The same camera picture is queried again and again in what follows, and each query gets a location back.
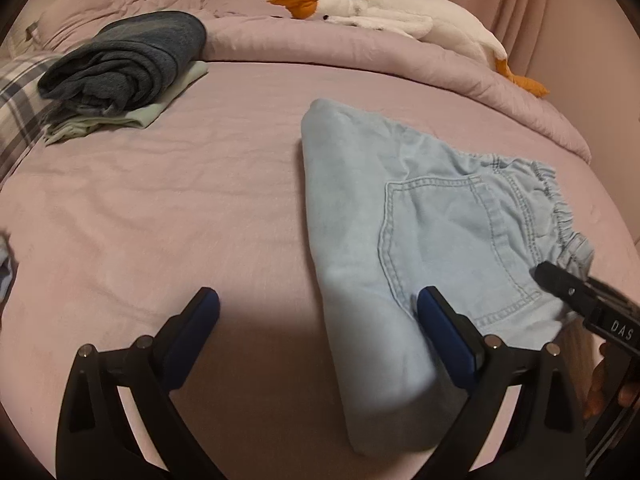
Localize light green folded garment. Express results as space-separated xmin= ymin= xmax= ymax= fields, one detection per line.
xmin=43 ymin=61 xmax=208 ymax=145

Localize pink quilt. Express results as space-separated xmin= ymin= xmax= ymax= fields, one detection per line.
xmin=35 ymin=0 xmax=591 ymax=162

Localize right hand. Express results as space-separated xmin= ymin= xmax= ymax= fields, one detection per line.
xmin=581 ymin=341 xmax=640 ymax=421

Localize light blue denim pants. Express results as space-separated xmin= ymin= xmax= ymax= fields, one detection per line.
xmin=302 ymin=99 xmax=594 ymax=457

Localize dark blue folded jeans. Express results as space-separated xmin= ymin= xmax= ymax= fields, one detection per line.
xmin=38 ymin=11 xmax=206 ymax=117

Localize white goose plush toy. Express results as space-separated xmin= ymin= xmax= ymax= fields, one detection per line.
xmin=268 ymin=0 xmax=548 ymax=98

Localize plaid pillow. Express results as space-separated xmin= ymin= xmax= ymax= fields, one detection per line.
xmin=0 ymin=53 xmax=58 ymax=184

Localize pink bed sheet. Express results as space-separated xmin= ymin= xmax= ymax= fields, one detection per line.
xmin=1 ymin=63 xmax=639 ymax=479

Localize blue frayed denim garment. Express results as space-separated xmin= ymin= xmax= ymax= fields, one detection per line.
xmin=0 ymin=231 xmax=17 ymax=309

